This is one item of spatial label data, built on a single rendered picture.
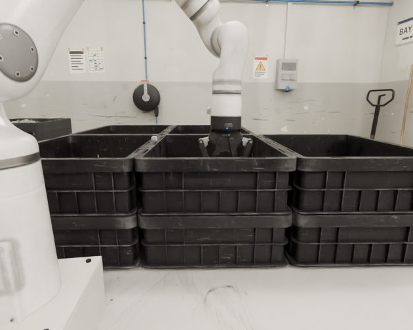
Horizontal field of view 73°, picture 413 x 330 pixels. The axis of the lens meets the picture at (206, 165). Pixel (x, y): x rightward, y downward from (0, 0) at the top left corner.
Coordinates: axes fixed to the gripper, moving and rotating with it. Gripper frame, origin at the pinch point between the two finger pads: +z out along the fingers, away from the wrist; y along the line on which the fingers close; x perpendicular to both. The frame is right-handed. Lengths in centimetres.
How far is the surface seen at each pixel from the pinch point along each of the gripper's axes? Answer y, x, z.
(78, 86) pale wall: -171, 325, -39
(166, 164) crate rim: -12.2, -19.9, -6.4
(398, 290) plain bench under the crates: 29.2, -25.6, 15.3
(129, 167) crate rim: -19.0, -19.3, -5.7
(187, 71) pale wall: -25, 334, -60
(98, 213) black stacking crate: -25.2, -19.0, 3.3
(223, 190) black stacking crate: -2.0, -19.5, -1.4
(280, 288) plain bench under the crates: 8.3, -24.6, 15.5
